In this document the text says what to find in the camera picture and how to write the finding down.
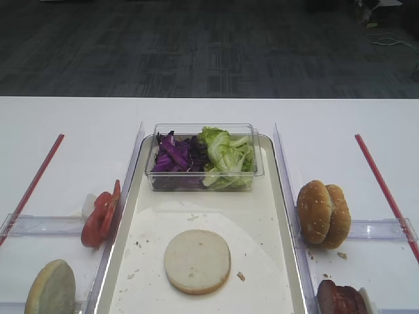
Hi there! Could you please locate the green lettuce pile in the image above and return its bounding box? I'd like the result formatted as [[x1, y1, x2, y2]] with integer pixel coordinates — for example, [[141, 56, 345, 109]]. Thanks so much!
[[198, 126, 255, 190]]

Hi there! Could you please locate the rear tomato slice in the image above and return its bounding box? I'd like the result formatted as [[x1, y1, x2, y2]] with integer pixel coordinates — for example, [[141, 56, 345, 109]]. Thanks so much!
[[100, 179, 120, 239]]

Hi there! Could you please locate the tomato slice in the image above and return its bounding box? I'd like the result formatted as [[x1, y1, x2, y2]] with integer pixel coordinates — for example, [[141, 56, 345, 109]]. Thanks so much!
[[100, 179, 120, 239], [81, 192, 111, 248]]

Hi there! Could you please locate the front tomato slice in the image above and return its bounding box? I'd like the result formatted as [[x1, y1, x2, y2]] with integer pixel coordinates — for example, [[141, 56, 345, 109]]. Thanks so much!
[[81, 192, 111, 248]]

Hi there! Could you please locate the front meat patty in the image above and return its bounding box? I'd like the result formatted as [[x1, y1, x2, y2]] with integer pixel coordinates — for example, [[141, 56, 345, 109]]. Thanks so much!
[[317, 280, 347, 314]]

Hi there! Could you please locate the meat patty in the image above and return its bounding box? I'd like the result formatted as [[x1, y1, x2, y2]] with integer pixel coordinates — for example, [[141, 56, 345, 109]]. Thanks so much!
[[317, 280, 347, 314], [336, 286, 367, 314]]

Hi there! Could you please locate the rear meat patty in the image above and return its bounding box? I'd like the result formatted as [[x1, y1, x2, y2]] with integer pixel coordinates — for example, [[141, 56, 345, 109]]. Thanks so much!
[[336, 286, 367, 314]]

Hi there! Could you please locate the white slice beside patties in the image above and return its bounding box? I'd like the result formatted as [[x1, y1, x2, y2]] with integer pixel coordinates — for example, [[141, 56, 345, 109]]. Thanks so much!
[[359, 287, 380, 314]]

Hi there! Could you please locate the clear plastic salad container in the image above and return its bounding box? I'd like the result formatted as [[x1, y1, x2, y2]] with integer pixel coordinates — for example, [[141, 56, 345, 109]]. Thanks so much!
[[145, 124, 264, 192]]

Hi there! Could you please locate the shredded purple cabbage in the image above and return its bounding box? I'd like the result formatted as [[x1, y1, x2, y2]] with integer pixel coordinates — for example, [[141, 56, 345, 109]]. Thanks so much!
[[152, 131, 210, 191]]

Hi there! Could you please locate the bottom bun slice on tray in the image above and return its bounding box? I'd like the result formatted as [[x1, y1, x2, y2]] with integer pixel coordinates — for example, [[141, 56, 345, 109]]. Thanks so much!
[[164, 229, 231, 294]]

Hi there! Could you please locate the front sesame bun top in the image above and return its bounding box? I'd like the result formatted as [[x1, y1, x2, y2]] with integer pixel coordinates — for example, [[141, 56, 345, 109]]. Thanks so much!
[[297, 180, 332, 244]]

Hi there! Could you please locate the sesame bun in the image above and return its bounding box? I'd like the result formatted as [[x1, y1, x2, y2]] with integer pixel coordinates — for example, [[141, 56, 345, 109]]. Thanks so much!
[[297, 180, 332, 244], [321, 184, 352, 249]]

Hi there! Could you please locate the left long clear divider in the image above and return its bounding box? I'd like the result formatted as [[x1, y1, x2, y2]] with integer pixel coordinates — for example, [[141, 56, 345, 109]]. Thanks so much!
[[79, 122, 145, 314]]

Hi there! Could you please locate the long clear divider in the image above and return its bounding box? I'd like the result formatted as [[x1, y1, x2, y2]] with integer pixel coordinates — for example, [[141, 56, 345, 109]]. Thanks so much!
[[273, 124, 319, 313], [79, 122, 145, 314]]

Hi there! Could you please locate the white onion slice left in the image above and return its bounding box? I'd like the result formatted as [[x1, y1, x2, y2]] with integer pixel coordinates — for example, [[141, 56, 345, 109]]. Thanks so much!
[[70, 194, 97, 220]]

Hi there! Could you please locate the white metal serving tray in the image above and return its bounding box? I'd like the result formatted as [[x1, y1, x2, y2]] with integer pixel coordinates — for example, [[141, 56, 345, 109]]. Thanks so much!
[[96, 135, 306, 313]]

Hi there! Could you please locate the rear sesame bun top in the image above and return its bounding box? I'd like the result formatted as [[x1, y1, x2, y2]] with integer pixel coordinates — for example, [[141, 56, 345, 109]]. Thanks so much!
[[321, 184, 352, 249]]

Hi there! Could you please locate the right red tape strip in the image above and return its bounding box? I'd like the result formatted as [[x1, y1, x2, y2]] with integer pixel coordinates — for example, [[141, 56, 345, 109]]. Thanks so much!
[[354, 134, 418, 261]]

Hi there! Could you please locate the red tape strip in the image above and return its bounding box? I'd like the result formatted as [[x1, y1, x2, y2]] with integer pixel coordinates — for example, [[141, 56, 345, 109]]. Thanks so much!
[[354, 134, 418, 261], [0, 133, 65, 245]]

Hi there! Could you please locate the left red tape strip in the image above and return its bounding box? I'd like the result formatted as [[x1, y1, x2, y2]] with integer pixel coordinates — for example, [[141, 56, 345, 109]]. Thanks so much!
[[0, 133, 65, 245]]

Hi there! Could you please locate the right long clear divider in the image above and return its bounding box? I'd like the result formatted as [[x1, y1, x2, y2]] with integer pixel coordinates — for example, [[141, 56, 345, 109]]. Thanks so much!
[[273, 124, 319, 313]]

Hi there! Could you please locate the upper right clear holder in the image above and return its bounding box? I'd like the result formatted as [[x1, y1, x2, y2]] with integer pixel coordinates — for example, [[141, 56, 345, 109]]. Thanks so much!
[[347, 218, 418, 241]]

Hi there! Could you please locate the clear holder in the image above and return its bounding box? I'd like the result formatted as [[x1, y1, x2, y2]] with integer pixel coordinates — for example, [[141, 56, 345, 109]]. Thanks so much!
[[347, 218, 418, 241], [1, 214, 84, 238]]

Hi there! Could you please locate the upper left clear holder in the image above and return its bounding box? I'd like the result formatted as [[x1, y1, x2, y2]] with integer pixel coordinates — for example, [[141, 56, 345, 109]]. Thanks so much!
[[1, 214, 84, 238]]

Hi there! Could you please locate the standing bun half left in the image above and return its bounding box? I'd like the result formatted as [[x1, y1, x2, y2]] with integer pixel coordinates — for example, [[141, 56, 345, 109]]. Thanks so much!
[[24, 259, 76, 314]]

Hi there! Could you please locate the white cable on floor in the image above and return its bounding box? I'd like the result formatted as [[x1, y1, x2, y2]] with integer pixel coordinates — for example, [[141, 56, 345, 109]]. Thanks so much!
[[365, 28, 419, 55]]

